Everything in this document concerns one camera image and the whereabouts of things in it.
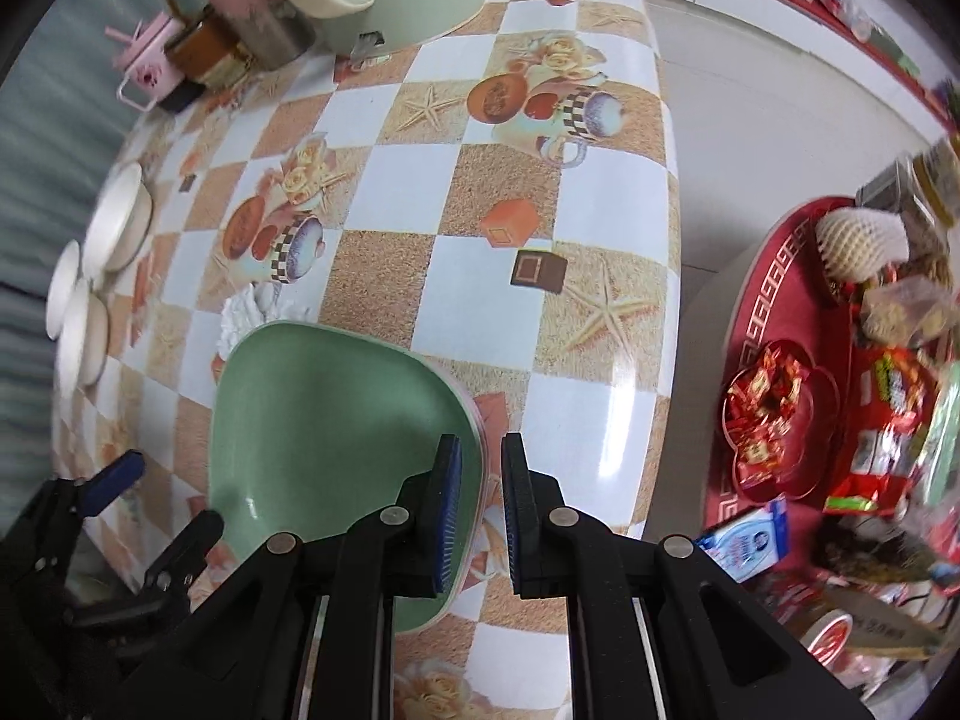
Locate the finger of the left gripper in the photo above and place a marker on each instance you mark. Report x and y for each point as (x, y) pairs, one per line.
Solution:
(91, 497)
(168, 580)

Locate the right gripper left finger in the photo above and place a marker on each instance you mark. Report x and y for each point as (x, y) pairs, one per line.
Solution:
(307, 627)

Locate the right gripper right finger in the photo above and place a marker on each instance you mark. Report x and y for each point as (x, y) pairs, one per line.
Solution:
(655, 630)

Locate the green square plate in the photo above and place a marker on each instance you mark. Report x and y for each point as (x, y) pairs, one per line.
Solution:
(314, 427)

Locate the small white foam plate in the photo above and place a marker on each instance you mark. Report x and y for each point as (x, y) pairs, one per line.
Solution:
(62, 282)

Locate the large white foam bowl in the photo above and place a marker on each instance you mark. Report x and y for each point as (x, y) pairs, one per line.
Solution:
(119, 224)

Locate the blue white tissue pack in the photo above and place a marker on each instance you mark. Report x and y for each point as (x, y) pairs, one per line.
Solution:
(750, 543)

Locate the crumpled white tissue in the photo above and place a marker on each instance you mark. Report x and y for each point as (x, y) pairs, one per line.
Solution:
(252, 307)

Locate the clear red candy dish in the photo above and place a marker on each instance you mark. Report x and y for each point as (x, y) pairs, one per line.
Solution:
(778, 415)

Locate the red round tray table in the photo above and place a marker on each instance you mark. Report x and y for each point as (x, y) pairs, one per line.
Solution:
(790, 297)

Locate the red snack bag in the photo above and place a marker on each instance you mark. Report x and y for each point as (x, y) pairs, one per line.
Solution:
(889, 403)

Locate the grey-green curtain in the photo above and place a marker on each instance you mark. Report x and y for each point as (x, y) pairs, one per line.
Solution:
(62, 128)

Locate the pink lidded mug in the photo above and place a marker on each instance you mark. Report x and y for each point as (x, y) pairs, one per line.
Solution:
(149, 78)

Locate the clear bag of snacks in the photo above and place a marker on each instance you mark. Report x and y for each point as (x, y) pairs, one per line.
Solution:
(908, 313)

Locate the amber glass jar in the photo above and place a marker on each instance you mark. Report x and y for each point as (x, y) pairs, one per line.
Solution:
(206, 49)

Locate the white foam fruit net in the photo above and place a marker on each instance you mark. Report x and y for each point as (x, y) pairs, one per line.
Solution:
(856, 242)

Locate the patterned plastic tablecloth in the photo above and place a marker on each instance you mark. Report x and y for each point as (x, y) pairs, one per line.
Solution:
(502, 201)

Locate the pink steel tumbler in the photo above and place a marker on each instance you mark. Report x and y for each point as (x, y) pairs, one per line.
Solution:
(274, 31)

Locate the gold lidded glass jar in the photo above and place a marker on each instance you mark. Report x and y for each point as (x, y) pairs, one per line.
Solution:
(936, 174)

